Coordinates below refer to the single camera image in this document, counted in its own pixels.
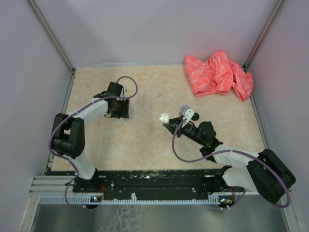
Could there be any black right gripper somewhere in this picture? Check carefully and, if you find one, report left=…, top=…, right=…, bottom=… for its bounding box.
left=164, top=116, right=206, bottom=146

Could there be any white round charging case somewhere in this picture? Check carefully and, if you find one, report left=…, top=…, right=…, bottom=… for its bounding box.
left=159, top=113, right=169, bottom=123

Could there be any purple charging case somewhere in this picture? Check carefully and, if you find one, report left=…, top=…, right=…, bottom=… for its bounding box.
left=181, top=104, right=190, bottom=109

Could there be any black round charging case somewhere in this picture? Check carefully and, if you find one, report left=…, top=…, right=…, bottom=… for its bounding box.
left=192, top=113, right=200, bottom=121

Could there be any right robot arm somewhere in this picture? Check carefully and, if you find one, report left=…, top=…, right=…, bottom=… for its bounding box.
left=159, top=114, right=296, bottom=208

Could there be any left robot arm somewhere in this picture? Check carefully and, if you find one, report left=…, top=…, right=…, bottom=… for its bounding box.
left=49, top=82, right=129, bottom=192

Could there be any pink plastic bag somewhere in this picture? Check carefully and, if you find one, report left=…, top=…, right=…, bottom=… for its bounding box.
left=184, top=51, right=254, bottom=101

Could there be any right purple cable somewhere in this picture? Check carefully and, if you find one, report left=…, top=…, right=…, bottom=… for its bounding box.
left=172, top=118, right=292, bottom=208

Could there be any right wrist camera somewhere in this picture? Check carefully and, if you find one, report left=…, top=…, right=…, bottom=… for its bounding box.
left=179, top=108, right=195, bottom=127

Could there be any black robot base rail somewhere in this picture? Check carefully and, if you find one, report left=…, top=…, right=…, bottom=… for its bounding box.
left=73, top=167, right=243, bottom=201

